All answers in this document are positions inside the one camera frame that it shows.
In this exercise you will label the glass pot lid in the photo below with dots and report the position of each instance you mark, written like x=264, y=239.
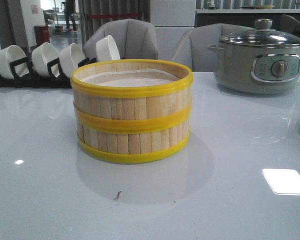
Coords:
x=262, y=35

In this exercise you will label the person in background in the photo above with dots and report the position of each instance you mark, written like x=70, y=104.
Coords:
x=69, y=11

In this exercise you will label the right grey upholstered chair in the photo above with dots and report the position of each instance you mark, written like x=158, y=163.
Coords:
x=192, y=49

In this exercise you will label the black bowl rack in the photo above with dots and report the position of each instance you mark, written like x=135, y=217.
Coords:
x=56, y=77

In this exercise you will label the left grey upholstered chair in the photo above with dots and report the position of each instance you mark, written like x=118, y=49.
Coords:
x=135, y=39

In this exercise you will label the bamboo steamer tier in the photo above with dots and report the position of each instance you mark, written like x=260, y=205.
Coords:
x=133, y=148
x=132, y=110

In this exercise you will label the white ceramic bowl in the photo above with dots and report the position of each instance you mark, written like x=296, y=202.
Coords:
x=41, y=56
x=8, y=55
x=69, y=58
x=107, y=50

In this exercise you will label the red bin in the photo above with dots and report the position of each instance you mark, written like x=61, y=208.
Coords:
x=41, y=33

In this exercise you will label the grey-green electric cooking pot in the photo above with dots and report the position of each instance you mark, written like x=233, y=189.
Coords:
x=256, y=70

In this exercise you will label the white cabinet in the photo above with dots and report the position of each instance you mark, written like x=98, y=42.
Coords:
x=171, y=19

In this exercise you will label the grey upholstered chair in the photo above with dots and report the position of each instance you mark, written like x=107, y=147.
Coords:
x=192, y=49
x=135, y=39

